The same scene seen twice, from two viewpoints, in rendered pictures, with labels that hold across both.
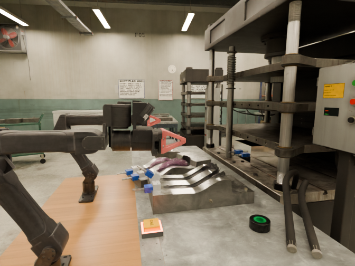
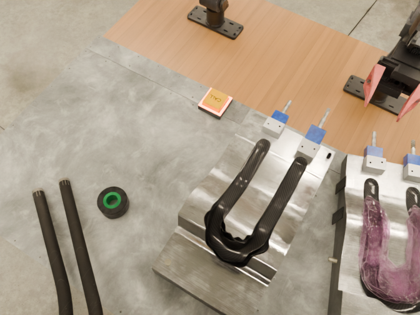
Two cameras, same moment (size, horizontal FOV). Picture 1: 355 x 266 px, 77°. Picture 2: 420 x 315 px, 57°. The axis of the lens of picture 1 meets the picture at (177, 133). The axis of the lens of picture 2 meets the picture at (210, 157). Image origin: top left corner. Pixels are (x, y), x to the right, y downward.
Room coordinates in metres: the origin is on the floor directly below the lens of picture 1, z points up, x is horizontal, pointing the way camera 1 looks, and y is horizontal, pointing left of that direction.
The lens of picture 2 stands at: (1.27, -0.43, 1.80)
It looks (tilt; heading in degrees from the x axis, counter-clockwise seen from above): 62 degrees down; 133
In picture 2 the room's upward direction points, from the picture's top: 1 degrees clockwise
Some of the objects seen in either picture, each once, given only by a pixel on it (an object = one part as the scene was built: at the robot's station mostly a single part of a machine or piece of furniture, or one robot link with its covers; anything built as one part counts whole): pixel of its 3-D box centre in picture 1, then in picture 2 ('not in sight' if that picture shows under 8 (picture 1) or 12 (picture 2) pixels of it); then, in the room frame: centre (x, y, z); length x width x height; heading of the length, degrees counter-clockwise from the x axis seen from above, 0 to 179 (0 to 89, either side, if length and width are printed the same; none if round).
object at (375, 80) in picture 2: (151, 120); (381, 90); (1.19, 0.14, 1.20); 0.09 x 0.07 x 0.07; 102
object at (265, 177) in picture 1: (272, 162); not in sight; (1.88, -0.83, 0.76); 1.30 x 0.84 x 0.07; 13
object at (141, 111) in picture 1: (144, 120); not in sight; (0.61, 0.09, 1.25); 0.07 x 0.06 x 0.11; 11
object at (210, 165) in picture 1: (194, 175); (257, 197); (1.11, -0.09, 0.92); 0.35 x 0.16 x 0.09; 103
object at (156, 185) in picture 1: (146, 188); (280, 117); (1.00, 0.15, 0.89); 0.13 x 0.05 x 0.05; 103
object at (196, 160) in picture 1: (169, 167); (393, 252); (1.44, 0.06, 0.86); 0.50 x 0.26 x 0.11; 120
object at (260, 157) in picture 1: (269, 151); not in sight; (1.81, -0.77, 0.87); 0.50 x 0.27 x 0.17; 103
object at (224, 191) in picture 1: (197, 184); (248, 207); (1.11, -0.11, 0.87); 0.50 x 0.26 x 0.14; 103
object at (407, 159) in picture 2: (127, 172); (413, 160); (1.34, 0.31, 0.86); 0.13 x 0.05 x 0.05; 120
